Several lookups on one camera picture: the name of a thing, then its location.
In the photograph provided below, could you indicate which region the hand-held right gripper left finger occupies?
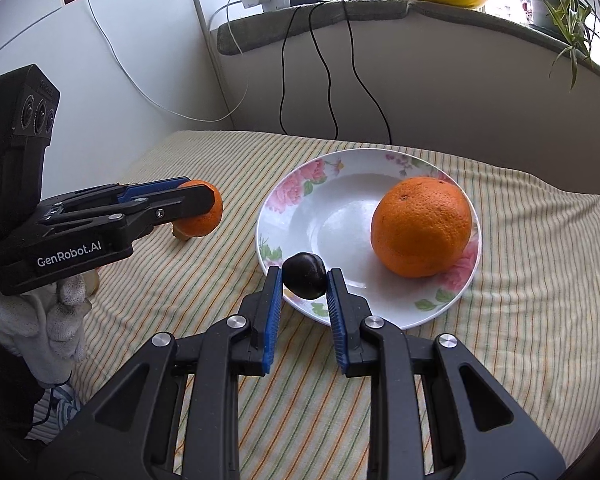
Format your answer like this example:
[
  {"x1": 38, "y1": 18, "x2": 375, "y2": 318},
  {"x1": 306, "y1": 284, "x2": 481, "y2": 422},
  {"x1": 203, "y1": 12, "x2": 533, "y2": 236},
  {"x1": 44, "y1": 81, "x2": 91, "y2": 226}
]
[{"x1": 40, "y1": 266, "x2": 286, "y2": 480}]

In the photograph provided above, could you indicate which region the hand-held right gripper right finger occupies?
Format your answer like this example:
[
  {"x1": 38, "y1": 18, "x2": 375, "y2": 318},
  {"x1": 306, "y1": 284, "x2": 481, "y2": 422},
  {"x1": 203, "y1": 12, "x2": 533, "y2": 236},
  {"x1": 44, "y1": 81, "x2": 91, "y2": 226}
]
[{"x1": 326, "y1": 267, "x2": 567, "y2": 480}]

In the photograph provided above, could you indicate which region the white cable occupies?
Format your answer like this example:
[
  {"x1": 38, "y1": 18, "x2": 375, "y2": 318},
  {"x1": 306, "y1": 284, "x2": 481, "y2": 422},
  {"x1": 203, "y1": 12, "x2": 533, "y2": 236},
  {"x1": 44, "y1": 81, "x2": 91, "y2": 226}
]
[{"x1": 85, "y1": 0, "x2": 253, "y2": 123}]

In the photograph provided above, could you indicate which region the person's left forearm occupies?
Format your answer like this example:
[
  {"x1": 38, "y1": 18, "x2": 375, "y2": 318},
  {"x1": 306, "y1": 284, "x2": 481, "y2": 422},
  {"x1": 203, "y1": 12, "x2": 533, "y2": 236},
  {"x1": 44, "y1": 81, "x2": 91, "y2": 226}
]
[{"x1": 0, "y1": 325, "x2": 48, "y2": 441}]

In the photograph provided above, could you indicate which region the grey windowsill cushion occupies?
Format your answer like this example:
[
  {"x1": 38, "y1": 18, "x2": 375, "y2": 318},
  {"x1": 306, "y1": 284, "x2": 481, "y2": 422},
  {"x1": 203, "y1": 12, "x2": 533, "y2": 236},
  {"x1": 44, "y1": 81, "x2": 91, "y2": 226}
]
[{"x1": 216, "y1": 0, "x2": 600, "y2": 81}]

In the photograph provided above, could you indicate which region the blue striped cloth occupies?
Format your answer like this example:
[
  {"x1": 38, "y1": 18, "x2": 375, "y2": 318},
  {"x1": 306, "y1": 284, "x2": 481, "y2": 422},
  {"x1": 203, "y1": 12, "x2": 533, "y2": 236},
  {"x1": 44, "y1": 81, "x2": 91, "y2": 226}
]
[{"x1": 30, "y1": 382, "x2": 83, "y2": 441}]

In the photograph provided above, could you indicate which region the floral white plate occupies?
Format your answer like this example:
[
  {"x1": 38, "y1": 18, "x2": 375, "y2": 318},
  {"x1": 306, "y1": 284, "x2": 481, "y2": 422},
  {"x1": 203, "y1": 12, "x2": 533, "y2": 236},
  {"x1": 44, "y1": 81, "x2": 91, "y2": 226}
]
[{"x1": 256, "y1": 148, "x2": 482, "y2": 331}]

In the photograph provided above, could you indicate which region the white plant pot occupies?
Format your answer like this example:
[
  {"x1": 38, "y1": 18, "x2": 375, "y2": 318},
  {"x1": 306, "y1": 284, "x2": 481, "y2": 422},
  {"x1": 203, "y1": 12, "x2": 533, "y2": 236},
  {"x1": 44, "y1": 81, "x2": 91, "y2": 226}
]
[{"x1": 527, "y1": 0, "x2": 566, "y2": 28}]

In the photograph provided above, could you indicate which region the striped bed sheet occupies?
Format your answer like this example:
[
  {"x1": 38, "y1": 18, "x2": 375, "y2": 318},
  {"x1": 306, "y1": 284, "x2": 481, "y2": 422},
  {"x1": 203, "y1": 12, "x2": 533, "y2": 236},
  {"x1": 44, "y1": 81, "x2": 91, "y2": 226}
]
[{"x1": 25, "y1": 130, "x2": 600, "y2": 480}]

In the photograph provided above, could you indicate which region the small tangerine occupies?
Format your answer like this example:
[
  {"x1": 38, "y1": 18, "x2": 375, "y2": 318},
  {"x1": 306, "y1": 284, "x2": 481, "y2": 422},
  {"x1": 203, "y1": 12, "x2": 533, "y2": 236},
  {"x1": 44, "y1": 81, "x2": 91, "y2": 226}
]
[{"x1": 172, "y1": 179, "x2": 224, "y2": 237}]

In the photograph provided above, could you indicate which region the spider plant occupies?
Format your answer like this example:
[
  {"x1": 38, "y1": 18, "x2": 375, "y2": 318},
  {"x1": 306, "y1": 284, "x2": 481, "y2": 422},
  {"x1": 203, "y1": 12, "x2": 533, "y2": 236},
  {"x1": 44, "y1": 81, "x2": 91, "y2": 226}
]
[{"x1": 505, "y1": 0, "x2": 600, "y2": 91}]

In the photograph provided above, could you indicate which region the large orange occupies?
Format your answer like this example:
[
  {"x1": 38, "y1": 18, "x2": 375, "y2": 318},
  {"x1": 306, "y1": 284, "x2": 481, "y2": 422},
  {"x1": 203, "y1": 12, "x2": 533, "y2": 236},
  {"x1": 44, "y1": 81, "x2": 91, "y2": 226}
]
[{"x1": 371, "y1": 176, "x2": 473, "y2": 279}]

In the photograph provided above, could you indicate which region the person's left hand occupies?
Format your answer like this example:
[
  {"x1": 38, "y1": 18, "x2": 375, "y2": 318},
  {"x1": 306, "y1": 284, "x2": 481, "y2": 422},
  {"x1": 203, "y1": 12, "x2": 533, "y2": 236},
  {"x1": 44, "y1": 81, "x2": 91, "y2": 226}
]
[{"x1": 0, "y1": 275, "x2": 93, "y2": 386}]

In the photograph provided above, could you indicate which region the dark plum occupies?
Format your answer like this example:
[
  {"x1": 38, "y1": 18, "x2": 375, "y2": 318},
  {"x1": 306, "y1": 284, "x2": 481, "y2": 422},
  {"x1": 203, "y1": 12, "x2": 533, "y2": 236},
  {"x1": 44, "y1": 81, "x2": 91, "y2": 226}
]
[{"x1": 283, "y1": 253, "x2": 327, "y2": 301}]

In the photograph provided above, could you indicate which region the white cabinet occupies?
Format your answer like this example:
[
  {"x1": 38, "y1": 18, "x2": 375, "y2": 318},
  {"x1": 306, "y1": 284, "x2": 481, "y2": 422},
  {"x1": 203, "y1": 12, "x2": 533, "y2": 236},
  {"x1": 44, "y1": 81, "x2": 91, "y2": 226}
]
[{"x1": 0, "y1": 0, "x2": 238, "y2": 201}]

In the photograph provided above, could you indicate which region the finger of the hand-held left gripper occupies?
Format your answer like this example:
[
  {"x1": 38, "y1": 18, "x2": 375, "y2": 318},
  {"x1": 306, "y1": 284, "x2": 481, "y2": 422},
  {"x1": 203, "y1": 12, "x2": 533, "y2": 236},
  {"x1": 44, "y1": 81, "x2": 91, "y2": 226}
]
[
  {"x1": 40, "y1": 176, "x2": 192, "y2": 226},
  {"x1": 124, "y1": 183, "x2": 216, "y2": 241}
]

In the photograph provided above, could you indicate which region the black cable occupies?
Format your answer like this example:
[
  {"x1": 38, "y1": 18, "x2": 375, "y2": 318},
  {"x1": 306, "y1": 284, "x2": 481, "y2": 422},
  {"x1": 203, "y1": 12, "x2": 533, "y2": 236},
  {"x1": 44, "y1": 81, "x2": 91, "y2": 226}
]
[
  {"x1": 342, "y1": 0, "x2": 394, "y2": 146},
  {"x1": 278, "y1": 4, "x2": 306, "y2": 136},
  {"x1": 307, "y1": 2, "x2": 341, "y2": 141}
]

